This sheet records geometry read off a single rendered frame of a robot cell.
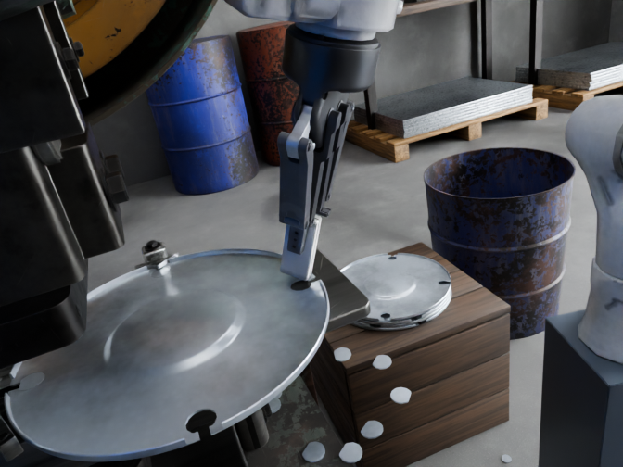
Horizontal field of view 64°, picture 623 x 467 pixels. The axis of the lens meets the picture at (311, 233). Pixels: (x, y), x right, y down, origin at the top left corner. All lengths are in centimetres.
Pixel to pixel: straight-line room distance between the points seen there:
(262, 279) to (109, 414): 20
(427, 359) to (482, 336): 14
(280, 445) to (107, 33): 55
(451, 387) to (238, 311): 82
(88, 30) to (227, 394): 51
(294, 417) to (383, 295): 67
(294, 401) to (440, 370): 65
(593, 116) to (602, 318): 31
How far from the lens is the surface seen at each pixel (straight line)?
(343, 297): 48
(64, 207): 39
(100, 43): 75
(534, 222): 146
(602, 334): 93
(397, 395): 56
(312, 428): 55
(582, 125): 84
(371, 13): 38
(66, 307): 37
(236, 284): 53
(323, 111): 40
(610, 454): 101
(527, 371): 157
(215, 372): 43
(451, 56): 463
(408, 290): 120
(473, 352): 121
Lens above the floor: 104
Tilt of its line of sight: 26 degrees down
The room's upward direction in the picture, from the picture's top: 10 degrees counter-clockwise
